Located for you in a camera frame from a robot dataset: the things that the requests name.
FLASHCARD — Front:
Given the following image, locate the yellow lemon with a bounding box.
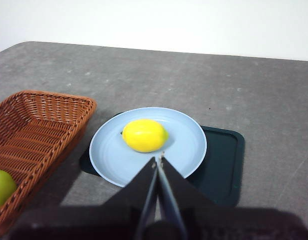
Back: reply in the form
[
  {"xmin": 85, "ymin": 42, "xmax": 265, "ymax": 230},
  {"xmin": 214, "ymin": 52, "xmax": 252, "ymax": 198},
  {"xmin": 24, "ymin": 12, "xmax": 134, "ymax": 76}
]
[{"xmin": 120, "ymin": 119, "xmax": 169, "ymax": 153}]

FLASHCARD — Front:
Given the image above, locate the blue round plate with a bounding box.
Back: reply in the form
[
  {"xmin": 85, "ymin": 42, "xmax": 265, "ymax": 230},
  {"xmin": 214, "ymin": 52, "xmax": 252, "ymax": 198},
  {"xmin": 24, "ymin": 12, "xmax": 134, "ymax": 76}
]
[{"xmin": 89, "ymin": 106, "xmax": 208, "ymax": 188}]

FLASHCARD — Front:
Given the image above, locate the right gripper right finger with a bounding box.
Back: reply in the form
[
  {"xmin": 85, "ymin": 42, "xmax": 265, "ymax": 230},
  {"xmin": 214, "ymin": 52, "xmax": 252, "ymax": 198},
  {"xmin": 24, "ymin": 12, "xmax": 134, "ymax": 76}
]
[{"xmin": 157, "ymin": 154, "xmax": 244, "ymax": 240}]

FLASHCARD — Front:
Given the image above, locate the black rectangular tray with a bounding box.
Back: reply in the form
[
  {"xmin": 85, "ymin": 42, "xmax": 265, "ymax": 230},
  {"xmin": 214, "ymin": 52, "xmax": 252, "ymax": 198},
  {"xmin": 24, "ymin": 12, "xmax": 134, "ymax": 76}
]
[{"xmin": 80, "ymin": 112, "xmax": 245, "ymax": 208}]

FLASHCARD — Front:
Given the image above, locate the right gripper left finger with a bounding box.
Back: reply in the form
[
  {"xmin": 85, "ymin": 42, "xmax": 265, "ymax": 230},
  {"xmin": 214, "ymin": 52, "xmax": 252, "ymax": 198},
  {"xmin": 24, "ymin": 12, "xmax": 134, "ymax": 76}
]
[{"xmin": 60, "ymin": 156, "xmax": 159, "ymax": 240}]

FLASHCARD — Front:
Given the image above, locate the brown wicker basket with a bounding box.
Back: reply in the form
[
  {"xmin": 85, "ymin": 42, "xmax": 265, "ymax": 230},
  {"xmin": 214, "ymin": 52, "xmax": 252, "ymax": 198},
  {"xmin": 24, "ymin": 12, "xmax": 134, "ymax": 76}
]
[{"xmin": 0, "ymin": 90, "xmax": 98, "ymax": 238}]

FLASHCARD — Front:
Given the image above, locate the green apple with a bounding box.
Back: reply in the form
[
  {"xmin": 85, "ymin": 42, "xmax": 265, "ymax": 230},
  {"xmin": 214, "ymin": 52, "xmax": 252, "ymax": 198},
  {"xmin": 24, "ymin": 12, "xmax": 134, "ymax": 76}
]
[{"xmin": 0, "ymin": 169, "xmax": 18, "ymax": 213}]

